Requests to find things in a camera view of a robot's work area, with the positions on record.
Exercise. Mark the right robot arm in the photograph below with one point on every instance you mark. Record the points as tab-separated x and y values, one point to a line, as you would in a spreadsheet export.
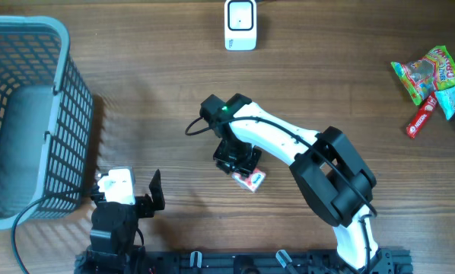
331	175

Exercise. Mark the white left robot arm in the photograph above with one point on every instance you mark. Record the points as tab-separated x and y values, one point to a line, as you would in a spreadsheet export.
115	224

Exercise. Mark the red white snack packet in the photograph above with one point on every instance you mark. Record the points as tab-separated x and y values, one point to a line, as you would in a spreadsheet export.
252	182

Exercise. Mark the grey plastic shopping basket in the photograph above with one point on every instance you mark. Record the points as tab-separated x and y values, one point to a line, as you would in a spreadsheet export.
46	112

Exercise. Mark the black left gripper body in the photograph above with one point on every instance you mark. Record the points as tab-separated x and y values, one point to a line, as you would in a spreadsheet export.
142	209

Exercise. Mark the Haribo gummy candy bag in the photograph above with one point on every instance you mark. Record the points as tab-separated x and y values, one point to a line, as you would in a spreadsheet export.
435	71

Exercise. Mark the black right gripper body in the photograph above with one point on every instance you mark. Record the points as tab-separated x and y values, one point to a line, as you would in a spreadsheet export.
237	155

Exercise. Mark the white barcode scanner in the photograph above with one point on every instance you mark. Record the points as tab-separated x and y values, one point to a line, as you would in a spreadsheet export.
240	25

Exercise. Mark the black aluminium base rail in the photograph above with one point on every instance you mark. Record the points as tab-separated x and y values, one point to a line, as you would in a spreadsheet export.
309	262

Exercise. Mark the red Nescafe coffee stick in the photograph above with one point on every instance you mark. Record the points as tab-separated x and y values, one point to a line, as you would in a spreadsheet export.
422	116

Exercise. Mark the teal tissue packet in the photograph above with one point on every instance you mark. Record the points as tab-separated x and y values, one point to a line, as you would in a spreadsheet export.
446	99

